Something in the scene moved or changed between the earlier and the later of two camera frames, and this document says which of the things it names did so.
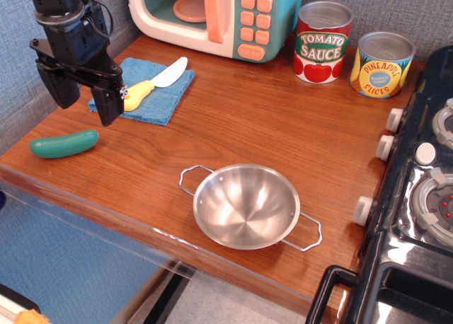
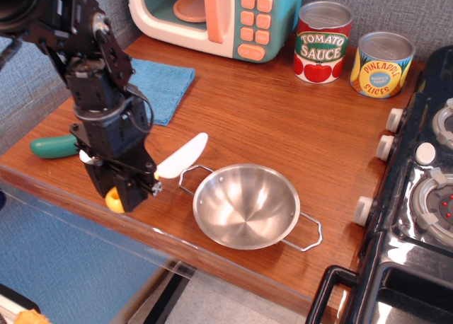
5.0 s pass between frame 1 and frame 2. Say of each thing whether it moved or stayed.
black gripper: moved
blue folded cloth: stayed
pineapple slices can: stayed
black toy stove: stayed
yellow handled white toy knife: moved
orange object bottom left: stayed
